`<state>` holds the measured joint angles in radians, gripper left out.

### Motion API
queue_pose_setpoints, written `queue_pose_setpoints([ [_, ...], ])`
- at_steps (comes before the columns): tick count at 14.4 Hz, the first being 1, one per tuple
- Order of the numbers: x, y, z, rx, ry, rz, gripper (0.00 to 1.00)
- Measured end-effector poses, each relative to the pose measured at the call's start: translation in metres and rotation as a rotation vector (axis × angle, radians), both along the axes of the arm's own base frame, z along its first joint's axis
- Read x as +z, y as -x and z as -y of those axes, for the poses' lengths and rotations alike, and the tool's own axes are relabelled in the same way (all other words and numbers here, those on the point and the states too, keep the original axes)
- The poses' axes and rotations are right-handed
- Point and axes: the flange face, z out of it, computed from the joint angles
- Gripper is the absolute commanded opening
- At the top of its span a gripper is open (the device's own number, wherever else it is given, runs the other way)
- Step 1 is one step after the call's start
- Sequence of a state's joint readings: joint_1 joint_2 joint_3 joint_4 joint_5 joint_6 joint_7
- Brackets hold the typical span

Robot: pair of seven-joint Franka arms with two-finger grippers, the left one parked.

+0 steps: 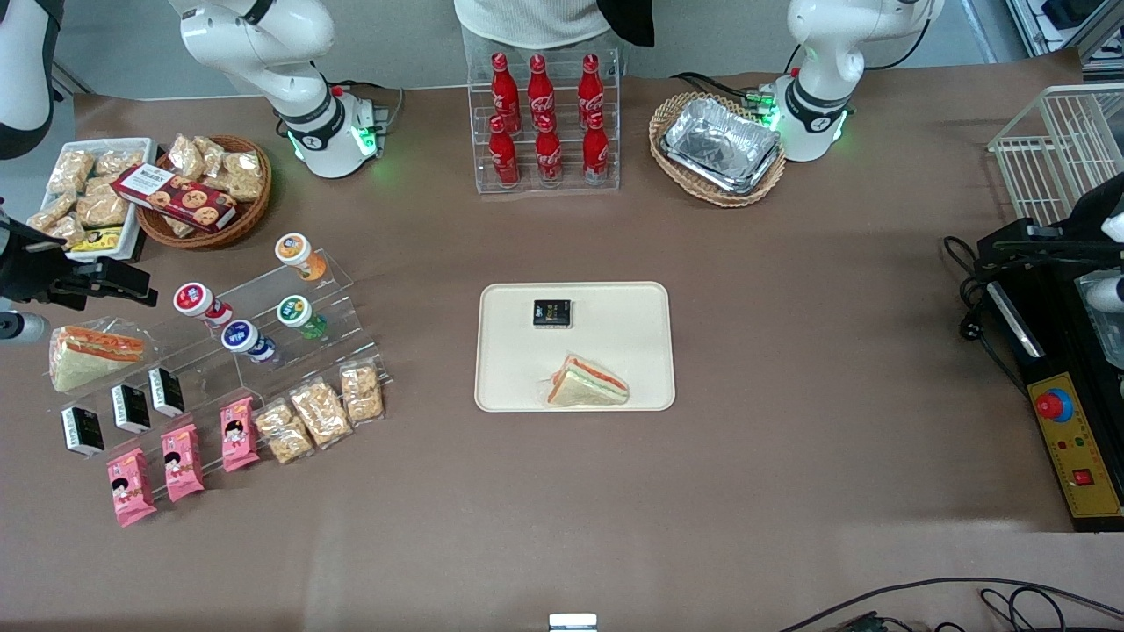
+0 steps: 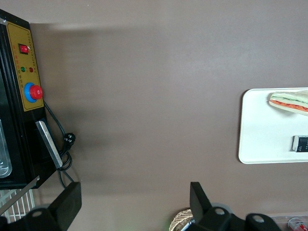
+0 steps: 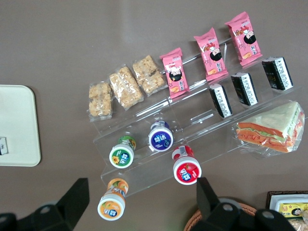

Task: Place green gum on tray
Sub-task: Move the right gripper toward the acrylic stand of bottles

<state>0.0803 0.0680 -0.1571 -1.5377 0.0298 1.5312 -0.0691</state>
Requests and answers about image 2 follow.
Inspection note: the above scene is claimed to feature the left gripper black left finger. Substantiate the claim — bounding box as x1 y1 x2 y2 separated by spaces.
26 182 82 231

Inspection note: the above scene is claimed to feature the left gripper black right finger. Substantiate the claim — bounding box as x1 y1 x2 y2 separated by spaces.
189 182 233 231

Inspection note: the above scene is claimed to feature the cream plastic tray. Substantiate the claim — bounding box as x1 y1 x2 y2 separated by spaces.
238 88 308 165

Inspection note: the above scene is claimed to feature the black gum box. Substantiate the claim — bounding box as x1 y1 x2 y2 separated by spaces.
292 135 308 153

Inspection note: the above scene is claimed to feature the light oval wicker basket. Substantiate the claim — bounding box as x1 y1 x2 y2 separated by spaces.
169 208 193 231

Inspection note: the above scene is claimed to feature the black sealing machine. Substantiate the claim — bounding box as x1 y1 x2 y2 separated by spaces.
0 9 64 190

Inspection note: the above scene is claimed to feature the clear acrylic bottle rack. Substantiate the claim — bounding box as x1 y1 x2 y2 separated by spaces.
269 215 308 231

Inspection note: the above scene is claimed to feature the red cola bottle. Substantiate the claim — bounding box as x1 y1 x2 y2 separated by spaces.
288 217 308 231

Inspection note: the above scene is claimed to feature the red emergency stop button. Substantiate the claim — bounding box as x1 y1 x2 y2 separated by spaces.
24 82 44 102

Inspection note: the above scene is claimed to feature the wrapped triangle sandwich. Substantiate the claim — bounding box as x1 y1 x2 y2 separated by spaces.
268 90 308 116

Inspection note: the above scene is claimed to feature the white wire basket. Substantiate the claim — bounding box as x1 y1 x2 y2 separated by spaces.
0 189 37 224

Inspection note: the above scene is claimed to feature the black power cable with plug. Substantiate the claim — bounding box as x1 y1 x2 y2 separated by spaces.
43 101 77 188

